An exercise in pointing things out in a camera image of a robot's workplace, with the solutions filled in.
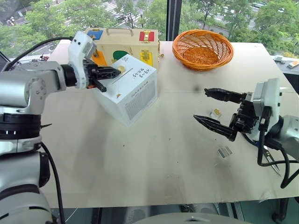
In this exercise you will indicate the clear plastic coin case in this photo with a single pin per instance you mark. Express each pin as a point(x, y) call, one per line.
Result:
point(224, 152)

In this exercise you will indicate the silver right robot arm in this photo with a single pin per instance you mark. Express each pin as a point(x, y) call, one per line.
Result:
point(289, 133)

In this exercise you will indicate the orange wicker basket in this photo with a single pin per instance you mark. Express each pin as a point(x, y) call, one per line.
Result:
point(202, 50)

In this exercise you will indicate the white cardboard box with slot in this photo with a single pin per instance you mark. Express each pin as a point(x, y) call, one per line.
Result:
point(135, 93)

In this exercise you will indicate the wooden lock activity box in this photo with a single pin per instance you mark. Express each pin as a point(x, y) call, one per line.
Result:
point(121, 44)

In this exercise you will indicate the gold coin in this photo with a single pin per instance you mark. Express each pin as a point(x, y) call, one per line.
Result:
point(217, 111)
point(121, 68)

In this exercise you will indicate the dark side table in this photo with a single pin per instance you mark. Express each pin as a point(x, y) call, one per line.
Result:
point(290, 70)

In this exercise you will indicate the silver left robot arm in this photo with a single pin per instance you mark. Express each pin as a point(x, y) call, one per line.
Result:
point(14, 84)

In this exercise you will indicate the black pointed tweezers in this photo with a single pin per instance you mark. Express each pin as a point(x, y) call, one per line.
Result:
point(272, 161)

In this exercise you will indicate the dark window frame post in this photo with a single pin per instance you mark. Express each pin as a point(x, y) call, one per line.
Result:
point(174, 18)

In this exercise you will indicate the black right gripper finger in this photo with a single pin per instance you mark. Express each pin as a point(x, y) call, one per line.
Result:
point(224, 95)
point(217, 126)

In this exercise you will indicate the small orange white object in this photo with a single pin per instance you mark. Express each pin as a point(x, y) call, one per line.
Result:
point(294, 64)

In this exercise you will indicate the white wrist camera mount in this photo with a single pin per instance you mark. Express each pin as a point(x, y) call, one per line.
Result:
point(78, 46)
point(268, 98)

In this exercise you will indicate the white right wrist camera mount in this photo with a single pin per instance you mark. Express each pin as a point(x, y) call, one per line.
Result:
point(268, 98)

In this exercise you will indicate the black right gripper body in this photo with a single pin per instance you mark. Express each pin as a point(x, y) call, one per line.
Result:
point(246, 116)

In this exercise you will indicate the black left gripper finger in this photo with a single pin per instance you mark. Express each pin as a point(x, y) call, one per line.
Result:
point(100, 86)
point(108, 72)

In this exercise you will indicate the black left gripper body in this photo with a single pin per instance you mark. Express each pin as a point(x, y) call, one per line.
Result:
point(90, 72)

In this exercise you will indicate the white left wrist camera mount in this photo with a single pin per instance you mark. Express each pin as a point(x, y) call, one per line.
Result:
point(78, 46)

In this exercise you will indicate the black table leg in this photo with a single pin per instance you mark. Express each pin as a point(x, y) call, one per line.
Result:
point(280, 210)

